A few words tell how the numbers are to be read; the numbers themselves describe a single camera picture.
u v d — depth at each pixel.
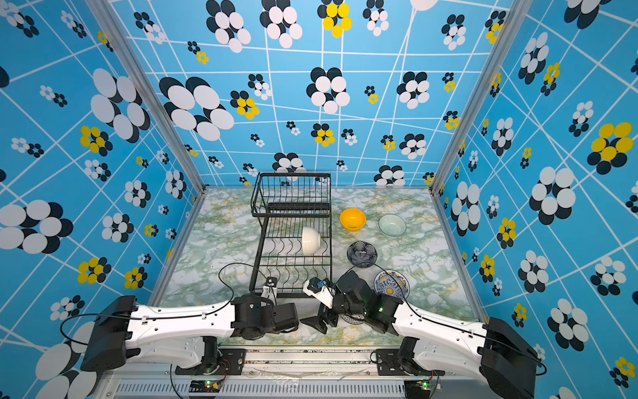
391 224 1.02
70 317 0.63
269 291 0.68
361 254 0.96
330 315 0.64
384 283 0.89
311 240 0.90
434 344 0.48
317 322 0.63
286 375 0.72
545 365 0.42
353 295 0.58
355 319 0.70
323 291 0.63
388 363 0.73
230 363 0.73
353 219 1.05
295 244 0.97
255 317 0.53
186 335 0.47
